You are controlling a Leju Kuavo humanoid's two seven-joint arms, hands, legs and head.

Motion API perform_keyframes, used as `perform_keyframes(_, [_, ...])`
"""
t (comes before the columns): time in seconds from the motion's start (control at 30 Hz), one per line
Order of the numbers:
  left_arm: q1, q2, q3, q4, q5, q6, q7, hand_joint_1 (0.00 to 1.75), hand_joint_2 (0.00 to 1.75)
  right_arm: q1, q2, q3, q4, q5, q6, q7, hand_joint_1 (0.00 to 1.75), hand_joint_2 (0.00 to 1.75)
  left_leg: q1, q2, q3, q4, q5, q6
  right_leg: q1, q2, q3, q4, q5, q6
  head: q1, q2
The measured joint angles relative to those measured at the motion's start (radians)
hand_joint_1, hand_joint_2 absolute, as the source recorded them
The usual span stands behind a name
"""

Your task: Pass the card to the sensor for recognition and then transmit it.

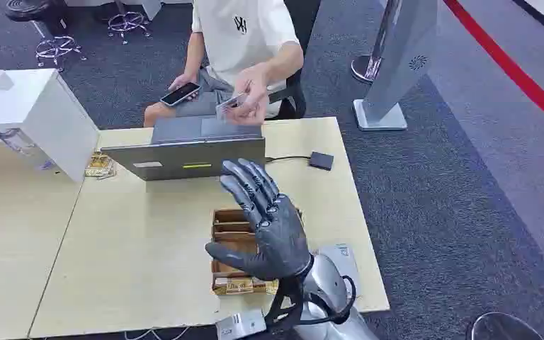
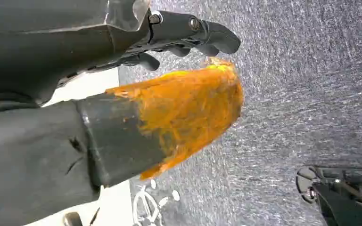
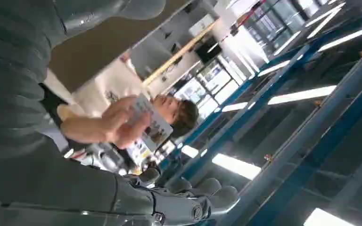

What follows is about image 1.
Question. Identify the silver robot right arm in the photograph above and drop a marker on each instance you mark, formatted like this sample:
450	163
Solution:
323	286

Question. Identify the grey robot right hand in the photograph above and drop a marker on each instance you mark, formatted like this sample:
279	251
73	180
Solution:
279	239

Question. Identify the black round stool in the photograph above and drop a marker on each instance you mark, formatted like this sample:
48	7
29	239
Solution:
504	328

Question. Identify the person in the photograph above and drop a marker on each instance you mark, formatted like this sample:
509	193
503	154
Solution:
241	42

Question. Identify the wooden card box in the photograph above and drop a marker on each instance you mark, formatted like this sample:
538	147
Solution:
232	234

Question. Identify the grey kiosk stand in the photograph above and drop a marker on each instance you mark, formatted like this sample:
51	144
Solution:
401	61

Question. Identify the black round base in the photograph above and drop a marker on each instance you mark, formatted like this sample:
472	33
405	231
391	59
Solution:
25	8

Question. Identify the chrome chair base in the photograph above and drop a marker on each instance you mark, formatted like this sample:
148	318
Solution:
57	48
128	23

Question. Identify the black office chair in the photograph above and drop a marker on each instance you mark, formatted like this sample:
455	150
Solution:
295	101

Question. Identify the grey laptop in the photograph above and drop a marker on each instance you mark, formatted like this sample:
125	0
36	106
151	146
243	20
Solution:
183	157

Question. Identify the white cabinet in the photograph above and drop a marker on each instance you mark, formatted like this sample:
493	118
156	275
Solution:
23	112

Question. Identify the silver card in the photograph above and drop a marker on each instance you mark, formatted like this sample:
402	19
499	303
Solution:
229	105

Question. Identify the chrome pole with round base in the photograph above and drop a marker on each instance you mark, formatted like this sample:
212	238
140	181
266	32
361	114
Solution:
368	65

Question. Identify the black smartphone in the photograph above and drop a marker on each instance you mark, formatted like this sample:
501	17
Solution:
180	94

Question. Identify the person's left hand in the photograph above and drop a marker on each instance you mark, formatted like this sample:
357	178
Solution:
253	96

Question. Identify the small white object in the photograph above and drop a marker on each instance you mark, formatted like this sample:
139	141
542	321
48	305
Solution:
1	80

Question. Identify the red floor tape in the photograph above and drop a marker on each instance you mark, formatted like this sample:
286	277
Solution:
511	68

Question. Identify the person's right hand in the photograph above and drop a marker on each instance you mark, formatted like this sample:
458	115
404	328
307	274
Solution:
183	80

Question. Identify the small black box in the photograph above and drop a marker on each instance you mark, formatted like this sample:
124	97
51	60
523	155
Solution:
321	161

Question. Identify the gold card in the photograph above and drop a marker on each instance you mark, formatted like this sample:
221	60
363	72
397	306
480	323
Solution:
244	286

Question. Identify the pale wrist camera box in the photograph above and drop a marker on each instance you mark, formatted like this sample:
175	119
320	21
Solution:
241	324

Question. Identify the stack of gold cards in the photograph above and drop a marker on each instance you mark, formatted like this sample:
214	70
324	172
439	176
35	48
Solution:
99	166

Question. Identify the person's hand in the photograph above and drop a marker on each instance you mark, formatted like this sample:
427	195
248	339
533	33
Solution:
253	96
183	80

